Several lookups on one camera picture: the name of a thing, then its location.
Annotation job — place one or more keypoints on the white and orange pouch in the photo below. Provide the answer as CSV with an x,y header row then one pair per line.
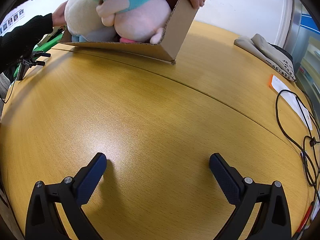
x,y
292,100

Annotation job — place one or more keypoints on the white panda plush toy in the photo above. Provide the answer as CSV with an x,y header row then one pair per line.
x,y
84,24

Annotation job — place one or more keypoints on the bystander left hand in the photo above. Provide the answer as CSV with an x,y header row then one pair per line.
x,y
58,16

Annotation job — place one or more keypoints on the brown cardboard box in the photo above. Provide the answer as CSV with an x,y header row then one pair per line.
x,y
175,31

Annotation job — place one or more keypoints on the black small tripod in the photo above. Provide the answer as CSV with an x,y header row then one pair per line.
x,y
29,60

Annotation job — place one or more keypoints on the pink plush toy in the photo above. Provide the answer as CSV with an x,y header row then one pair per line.
x,y
125,40

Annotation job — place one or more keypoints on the green cloth table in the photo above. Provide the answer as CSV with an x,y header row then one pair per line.
x,y
45,45

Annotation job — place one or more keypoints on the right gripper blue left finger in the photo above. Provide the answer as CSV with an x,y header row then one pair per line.
x,y
43,220

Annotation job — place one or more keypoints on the wall photo row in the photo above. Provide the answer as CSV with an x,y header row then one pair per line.
x,y
11,20

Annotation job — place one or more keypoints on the beige canvas bag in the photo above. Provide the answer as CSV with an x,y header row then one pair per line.
x,y
274,56

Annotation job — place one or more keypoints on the pink and teal plush doll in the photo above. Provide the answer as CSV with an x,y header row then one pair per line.
x,y
137,20

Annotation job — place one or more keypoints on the bystander black sleeve forearm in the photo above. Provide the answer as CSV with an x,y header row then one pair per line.
x,y
17,42

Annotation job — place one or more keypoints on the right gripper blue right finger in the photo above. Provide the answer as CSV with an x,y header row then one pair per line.
x,y
273,219

